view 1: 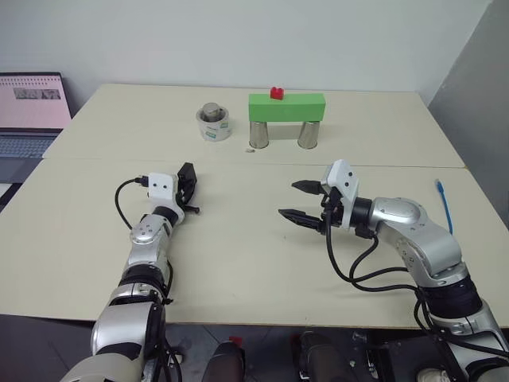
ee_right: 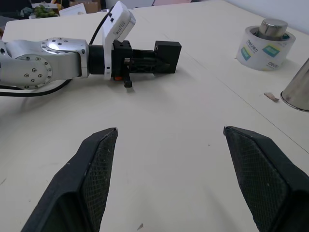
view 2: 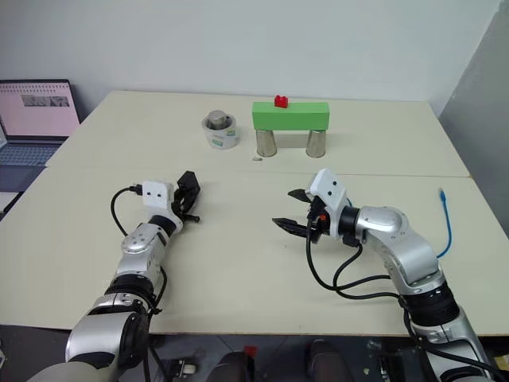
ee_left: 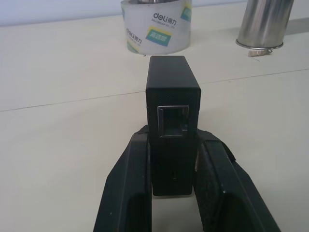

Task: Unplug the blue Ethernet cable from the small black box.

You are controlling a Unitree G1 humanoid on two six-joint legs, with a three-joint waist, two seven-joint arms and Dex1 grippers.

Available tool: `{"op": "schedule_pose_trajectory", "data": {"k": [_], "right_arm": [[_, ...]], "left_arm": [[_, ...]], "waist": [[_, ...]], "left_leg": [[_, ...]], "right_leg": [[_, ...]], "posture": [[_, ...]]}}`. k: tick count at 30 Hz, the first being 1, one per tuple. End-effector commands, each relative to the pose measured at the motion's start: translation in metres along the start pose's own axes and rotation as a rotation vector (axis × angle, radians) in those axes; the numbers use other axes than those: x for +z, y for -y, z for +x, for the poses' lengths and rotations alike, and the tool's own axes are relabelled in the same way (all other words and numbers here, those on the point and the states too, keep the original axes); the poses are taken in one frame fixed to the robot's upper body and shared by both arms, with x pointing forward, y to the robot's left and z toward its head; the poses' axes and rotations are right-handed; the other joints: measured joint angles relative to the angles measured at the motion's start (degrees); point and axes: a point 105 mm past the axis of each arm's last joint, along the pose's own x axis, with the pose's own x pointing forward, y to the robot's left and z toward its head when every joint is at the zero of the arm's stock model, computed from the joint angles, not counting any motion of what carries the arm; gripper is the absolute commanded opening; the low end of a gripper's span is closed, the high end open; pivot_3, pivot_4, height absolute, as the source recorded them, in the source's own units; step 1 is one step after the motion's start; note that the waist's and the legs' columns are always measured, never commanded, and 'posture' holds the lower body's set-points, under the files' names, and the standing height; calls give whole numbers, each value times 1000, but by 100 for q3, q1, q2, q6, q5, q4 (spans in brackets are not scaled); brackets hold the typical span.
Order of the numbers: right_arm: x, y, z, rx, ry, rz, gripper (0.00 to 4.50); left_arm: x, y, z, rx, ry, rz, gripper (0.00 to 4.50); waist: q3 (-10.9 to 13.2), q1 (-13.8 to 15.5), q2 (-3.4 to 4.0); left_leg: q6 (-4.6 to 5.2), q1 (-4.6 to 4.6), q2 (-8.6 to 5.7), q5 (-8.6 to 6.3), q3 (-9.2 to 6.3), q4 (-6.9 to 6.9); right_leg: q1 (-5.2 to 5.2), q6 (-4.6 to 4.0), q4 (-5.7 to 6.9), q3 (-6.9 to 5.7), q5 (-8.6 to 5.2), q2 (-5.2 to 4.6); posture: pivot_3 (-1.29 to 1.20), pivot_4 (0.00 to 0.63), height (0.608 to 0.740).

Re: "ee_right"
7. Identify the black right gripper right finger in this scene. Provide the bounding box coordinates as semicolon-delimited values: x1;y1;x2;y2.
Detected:
223;125;309;232

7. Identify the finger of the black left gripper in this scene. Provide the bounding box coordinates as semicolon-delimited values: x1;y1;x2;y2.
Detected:
132;49;157;58
130;57;173;74

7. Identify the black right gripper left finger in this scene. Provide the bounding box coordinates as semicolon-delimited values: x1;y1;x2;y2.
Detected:
20;127;119;232

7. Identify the small black box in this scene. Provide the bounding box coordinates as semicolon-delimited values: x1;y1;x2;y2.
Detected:
153;40;183;74

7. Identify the brown cardboard box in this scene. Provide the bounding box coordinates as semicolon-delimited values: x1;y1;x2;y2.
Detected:
69;0;100;14

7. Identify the white paper sheet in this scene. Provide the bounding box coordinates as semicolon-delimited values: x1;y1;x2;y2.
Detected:
58;5;88;17

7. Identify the small brown paper scrap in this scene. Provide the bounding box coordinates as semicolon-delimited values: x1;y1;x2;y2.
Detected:
264;92;280;102

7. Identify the green fruit bunch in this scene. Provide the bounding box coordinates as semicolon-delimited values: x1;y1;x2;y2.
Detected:
32;4;59;19

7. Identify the stainless steel cup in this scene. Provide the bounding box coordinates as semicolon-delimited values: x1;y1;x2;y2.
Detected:
280;57;309;112

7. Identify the white printed tape roll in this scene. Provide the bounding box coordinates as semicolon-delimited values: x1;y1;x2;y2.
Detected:
235;23;296;72

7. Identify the shiny metal cylinder weight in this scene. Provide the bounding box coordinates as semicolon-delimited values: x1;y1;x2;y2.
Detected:
259;18;289;39

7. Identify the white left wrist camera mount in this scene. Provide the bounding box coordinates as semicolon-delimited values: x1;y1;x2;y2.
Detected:
100;0;137;81

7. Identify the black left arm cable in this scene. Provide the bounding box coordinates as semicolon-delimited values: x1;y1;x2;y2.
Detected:
0;6;115;98

